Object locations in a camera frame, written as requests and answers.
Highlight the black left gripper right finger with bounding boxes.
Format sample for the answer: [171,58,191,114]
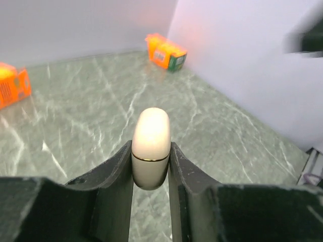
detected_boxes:
[168,143,322,242]

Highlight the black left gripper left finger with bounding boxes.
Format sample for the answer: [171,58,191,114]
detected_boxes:
[1,142,133,241]

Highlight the beige earbud charging case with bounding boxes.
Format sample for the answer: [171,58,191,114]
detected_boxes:
[131,107,171,191]

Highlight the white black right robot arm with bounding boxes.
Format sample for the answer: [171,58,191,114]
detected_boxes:
[284,2,322,58]

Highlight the orange carton lying back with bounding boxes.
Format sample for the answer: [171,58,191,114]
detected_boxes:
[0,63,32,109]

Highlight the orange green carton right corner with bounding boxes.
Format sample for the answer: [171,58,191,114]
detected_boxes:
[145,33,187,72]

